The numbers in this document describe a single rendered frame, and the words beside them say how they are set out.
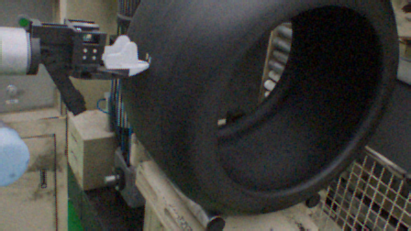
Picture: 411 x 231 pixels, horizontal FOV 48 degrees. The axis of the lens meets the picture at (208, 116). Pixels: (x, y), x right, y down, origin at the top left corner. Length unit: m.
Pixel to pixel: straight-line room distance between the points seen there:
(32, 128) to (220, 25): 0.81
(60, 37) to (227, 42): 0.27
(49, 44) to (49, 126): 0.69
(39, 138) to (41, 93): 0.13
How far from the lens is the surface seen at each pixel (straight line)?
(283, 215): 1.29
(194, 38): 0.79
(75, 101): 0.83
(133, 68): 0.83
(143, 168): 1.27
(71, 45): 0.79
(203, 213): 1.05
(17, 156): 0.67
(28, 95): 1.45
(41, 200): 1.58
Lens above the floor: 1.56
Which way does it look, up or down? 26 degrees down
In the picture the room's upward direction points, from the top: 8 degrees clockwise
